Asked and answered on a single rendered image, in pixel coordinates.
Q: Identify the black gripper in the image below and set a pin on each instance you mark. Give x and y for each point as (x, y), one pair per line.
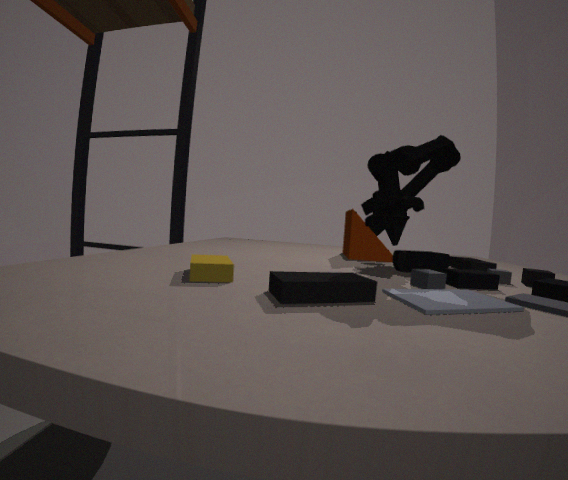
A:
(394, 218)

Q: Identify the yellow block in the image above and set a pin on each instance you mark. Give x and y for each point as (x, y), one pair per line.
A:
(211, 268)

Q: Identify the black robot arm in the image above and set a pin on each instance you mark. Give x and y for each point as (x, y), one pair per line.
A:
(441, 152)

